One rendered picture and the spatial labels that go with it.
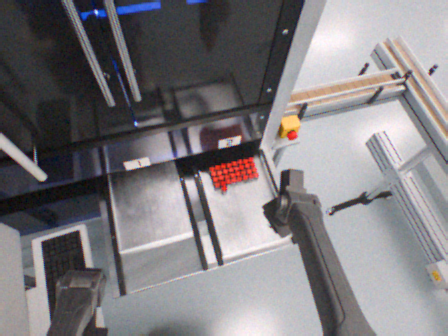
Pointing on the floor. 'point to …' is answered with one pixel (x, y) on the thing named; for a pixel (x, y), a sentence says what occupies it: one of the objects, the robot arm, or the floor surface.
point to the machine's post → (308, 15)
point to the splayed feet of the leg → (357, 202)
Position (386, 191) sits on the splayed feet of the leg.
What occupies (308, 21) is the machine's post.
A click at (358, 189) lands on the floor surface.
